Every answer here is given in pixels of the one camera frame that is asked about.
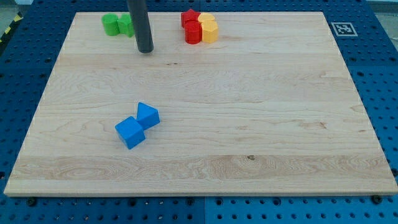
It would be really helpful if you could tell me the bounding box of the green star block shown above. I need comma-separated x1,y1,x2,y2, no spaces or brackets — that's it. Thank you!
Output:
117,14,134,37

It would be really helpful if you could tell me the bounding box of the red star block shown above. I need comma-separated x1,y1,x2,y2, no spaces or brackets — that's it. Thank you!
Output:
180,9,200,28

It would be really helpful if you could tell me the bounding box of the yellow half-round block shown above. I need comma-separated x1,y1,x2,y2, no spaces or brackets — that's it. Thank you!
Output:
197,12,215,23

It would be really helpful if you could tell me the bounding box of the black bolt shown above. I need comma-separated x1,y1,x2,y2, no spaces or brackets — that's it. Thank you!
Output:
26,197,37,207
371,195,383,205

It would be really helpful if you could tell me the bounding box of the blue triangle block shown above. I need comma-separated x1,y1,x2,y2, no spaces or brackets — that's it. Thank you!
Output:
136,102,160,130

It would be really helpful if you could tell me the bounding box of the black bolt front left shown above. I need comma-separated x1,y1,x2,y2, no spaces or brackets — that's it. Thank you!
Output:
26,197,37,207

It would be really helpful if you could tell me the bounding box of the blue cube block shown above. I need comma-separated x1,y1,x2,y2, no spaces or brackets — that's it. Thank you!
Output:
115,116,146,149

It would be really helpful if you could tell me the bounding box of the black bolt front right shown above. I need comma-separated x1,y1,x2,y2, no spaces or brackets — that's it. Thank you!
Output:
371,195,383,205

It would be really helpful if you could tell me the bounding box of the light wooden board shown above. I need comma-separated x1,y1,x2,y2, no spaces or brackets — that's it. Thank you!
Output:
4,12,397,197

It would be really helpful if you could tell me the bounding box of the green cylinder block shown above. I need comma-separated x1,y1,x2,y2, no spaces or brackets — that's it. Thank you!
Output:
101,13,120,36

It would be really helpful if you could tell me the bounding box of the yellow hexagon block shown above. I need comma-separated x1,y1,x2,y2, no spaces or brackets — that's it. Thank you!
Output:
201,21,218,44

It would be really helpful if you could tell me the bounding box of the white fiducial marker tag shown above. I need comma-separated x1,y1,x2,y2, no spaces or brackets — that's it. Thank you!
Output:
331,22,358,37

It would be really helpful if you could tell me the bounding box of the red cylinder block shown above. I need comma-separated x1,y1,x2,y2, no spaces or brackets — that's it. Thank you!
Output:
185,21,202,44

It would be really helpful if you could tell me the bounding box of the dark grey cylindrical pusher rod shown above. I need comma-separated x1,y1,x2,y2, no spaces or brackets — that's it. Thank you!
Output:
126,0,154,54

